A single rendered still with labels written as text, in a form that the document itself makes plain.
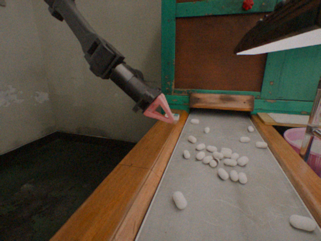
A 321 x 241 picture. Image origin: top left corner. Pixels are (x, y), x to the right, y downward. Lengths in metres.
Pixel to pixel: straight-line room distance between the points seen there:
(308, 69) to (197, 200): 0.80
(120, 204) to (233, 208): 0.22
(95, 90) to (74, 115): 0.48
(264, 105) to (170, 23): 0.60
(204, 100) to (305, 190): 0.58
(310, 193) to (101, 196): 0.41
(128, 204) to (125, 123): 1.77
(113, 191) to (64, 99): 2.21
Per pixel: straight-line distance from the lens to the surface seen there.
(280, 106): 1.02
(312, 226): 0.43
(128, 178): 0.43
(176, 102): 0.98
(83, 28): 0.62
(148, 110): 0.48
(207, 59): 0.96
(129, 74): 0.48
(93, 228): 0.35
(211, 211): 0.40
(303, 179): 0.53
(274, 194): 0.49
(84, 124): 2.46
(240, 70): 0.97
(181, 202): 0.38
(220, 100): 0.92
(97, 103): 2.24
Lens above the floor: 1.02
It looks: 18 degrees down
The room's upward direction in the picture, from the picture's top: straight up
